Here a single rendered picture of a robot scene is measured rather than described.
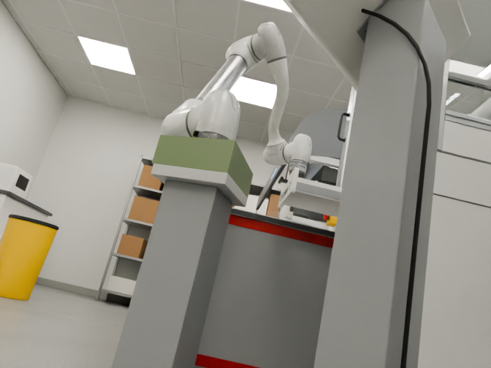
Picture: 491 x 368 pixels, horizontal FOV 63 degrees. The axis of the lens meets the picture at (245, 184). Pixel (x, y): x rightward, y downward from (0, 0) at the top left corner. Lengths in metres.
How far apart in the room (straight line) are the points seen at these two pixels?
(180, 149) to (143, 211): 4.23
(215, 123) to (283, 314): 0.86
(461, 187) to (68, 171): 5.75
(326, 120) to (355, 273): 2.16
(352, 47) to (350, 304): 0.57
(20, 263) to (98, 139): 3.16
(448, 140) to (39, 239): 3.22
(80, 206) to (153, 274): 4.97
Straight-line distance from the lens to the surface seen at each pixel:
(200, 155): 1.39
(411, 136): 0.78
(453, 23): 1.21
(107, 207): 6.19
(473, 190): 1.40
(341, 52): 0.97
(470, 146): 1.45
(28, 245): 3.80
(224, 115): 1.52
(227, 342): 1.78
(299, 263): 1.82
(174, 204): 1.40
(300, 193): 1.63
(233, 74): 1.96
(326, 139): 2.77
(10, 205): 4.69
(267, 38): 2.02
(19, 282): 3.82
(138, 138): 6.43
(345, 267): 0.73
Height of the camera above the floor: 0.37
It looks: 16 degrees up
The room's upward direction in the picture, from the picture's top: 13 degrees clockwise
